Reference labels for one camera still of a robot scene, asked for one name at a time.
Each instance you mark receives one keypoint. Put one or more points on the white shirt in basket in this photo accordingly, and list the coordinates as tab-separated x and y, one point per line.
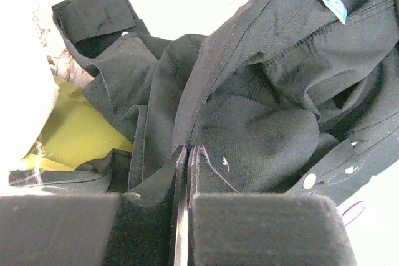
28	89

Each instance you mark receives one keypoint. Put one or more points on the black shirt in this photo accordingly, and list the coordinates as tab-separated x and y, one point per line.
287	96

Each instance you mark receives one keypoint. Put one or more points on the green laundry basket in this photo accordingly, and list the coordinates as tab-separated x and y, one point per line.
74	133

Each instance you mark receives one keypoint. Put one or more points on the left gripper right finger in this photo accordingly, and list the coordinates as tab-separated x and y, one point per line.
260	229

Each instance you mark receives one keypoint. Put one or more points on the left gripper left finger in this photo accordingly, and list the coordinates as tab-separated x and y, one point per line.
145	226

